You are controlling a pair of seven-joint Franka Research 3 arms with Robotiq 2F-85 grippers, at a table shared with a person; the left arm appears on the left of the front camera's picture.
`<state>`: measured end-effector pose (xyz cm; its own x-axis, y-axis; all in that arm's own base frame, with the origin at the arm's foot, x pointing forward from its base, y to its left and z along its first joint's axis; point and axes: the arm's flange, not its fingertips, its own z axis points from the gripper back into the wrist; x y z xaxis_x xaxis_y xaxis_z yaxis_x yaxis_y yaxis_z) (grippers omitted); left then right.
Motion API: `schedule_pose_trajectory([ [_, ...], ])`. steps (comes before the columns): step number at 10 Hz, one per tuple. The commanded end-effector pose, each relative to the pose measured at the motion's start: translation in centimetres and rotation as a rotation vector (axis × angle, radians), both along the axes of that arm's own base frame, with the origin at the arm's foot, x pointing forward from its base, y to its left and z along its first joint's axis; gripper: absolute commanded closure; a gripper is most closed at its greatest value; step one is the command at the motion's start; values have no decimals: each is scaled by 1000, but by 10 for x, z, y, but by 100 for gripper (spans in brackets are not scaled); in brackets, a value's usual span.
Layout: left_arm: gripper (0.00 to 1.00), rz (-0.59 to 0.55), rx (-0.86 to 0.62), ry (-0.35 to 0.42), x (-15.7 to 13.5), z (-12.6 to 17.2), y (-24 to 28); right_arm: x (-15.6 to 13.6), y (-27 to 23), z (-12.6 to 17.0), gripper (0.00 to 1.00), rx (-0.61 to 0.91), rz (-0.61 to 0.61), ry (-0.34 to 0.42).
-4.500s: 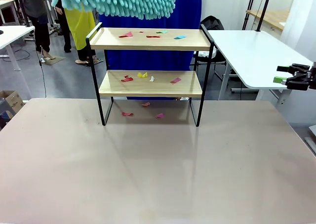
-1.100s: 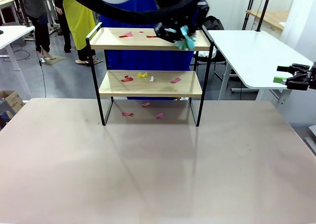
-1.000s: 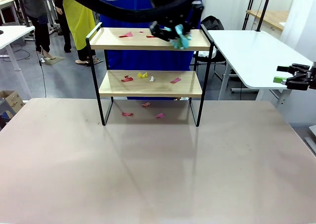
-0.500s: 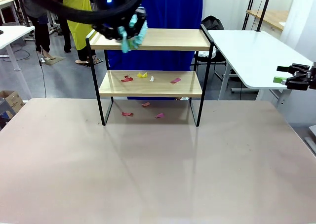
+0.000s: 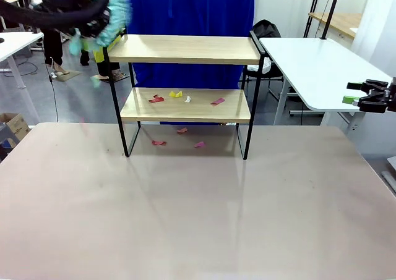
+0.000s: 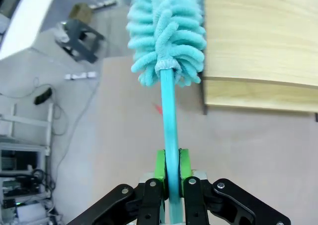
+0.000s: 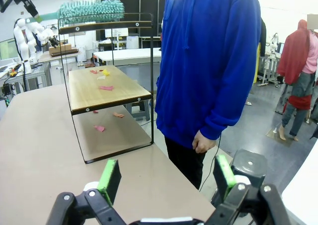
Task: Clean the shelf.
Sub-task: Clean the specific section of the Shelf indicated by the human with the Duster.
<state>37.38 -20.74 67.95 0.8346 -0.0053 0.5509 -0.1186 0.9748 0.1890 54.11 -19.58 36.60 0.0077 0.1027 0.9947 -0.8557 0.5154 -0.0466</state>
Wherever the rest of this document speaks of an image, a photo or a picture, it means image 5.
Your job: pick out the blue curtain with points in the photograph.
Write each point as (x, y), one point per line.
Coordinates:
(188, 8)

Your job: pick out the yellow paper scrap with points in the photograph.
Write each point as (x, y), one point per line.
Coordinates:
(175, 94)

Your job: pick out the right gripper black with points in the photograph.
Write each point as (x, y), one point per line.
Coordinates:
(393, 94)

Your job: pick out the white metal frame rail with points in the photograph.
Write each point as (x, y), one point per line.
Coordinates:
(389, 178)

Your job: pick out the black tripod stand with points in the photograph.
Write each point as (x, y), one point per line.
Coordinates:
(312, 11)
(331, 14)

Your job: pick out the person in black clothes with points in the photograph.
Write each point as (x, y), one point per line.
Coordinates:
(52, 48)

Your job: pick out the large white side table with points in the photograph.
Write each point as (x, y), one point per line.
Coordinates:
(315, 63)

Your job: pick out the small white side table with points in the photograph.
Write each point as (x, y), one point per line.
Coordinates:
(15, 43)

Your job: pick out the background wooden table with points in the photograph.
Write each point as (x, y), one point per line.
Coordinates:
(343, 22)

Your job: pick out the crumpled red paper scrap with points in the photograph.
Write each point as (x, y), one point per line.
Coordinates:
(156, 99)

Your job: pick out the white paper scrap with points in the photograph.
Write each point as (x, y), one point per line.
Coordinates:
(187, 99)

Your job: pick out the teal microfiber duster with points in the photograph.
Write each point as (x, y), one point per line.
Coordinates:
(119, 11)

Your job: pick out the white plastic bag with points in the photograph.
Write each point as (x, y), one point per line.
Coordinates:
(267, 66)

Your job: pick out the brown floor mat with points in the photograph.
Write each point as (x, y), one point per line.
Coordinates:
(72, 75)

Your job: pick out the two-tier wooden metal shelf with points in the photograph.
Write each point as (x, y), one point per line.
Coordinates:
(185, 49)

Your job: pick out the black chair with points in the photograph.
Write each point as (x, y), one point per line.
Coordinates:
(266, 28)

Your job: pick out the cardboard box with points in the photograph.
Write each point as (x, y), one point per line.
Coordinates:
(17, 125)

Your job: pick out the small red paper scrap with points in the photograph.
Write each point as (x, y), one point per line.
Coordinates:
(182, 130)

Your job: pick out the flat red paper scrap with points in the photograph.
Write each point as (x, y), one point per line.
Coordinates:
(158, 143)

